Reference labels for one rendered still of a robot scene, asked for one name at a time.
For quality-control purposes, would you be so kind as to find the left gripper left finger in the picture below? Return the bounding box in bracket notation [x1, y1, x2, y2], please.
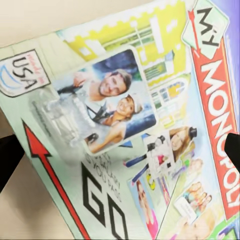
[0, 134, 25, 193]

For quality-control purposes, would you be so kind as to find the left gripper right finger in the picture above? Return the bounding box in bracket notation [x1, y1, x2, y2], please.
[224, 133, 240, 173]

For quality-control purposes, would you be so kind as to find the board game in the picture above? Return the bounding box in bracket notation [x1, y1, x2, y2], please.
[0, 0, 240, 240]

